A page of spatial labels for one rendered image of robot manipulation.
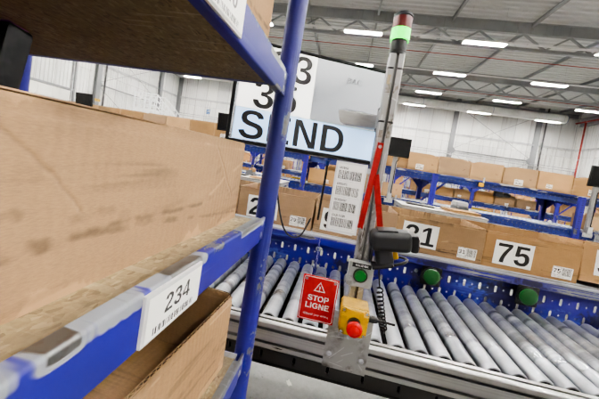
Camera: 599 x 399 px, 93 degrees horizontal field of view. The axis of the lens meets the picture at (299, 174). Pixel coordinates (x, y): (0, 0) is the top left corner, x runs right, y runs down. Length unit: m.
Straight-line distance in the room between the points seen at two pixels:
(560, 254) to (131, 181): 1.67
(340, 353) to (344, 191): 0.45
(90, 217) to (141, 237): 0.05
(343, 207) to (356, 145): 0.21
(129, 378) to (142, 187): 0.28
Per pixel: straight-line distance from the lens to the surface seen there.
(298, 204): 1.43
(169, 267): 0.22
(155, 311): 0.20
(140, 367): 0.46
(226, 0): 0.22
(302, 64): 0.91
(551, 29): 16.02
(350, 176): 0.80
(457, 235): 1.52
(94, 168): 0.19
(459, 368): 1.02
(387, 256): 0.80
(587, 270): 1.81
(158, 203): 0.24
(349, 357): 0.96
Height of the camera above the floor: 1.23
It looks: 3 degrees down
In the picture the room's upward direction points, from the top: 9 degrees clockwise
